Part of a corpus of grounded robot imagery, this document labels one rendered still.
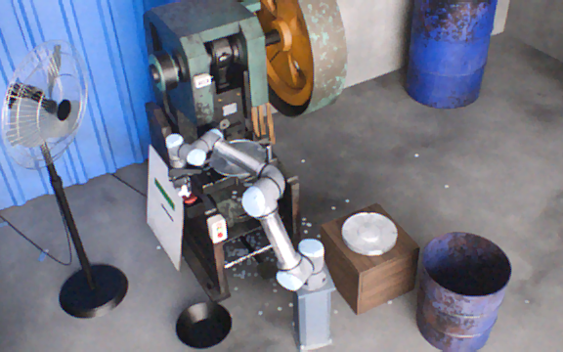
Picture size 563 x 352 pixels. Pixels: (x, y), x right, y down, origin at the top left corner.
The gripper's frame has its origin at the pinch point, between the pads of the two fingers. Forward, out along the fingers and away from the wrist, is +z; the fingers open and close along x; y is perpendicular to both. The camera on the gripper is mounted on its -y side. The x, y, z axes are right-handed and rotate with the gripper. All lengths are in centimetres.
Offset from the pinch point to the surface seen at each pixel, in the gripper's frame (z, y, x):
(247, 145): -2.1, -42.1, -16.8
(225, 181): 8.3, -23.3, -7.9
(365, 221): 39, -87, 30
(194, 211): 9.8, -0.4, 3.1
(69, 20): -42, 12, -132
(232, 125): -20.8, -32.7, -13.0
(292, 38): -58, -70, -13
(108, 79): 4, -2, -135
